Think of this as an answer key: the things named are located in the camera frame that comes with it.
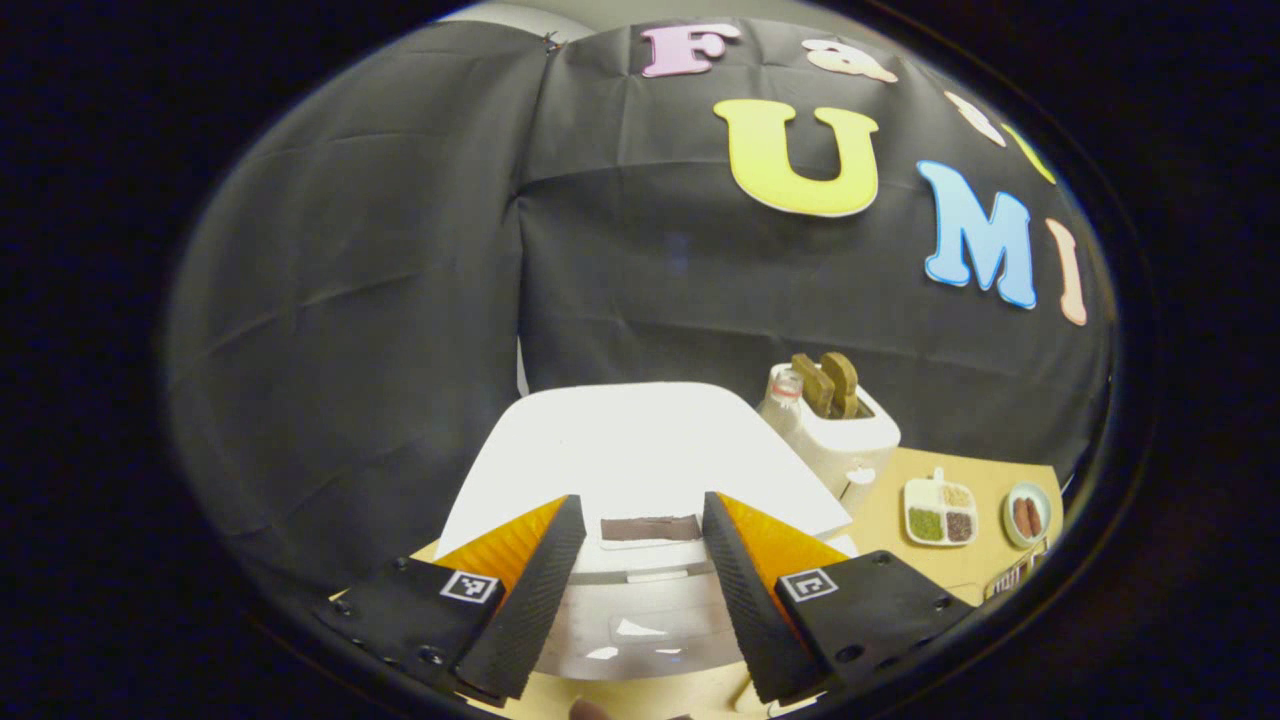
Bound pale green plate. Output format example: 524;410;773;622
1002;482;1054;550

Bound white rice cooker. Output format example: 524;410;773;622
435;380;863;691

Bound white toaster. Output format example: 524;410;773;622
768;362;902;517

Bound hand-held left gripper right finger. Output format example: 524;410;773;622
702;490;977;705

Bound metal wire chopstick holder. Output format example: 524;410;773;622
984;540;1052;602

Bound clear water bottle red label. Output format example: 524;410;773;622
759;368;807;433

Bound brown bread slice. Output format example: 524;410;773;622
821;351;862;419
791;353;836;419

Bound white divided bean dish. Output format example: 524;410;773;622
903;467;980;548

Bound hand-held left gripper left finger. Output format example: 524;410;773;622
330;495;588;701

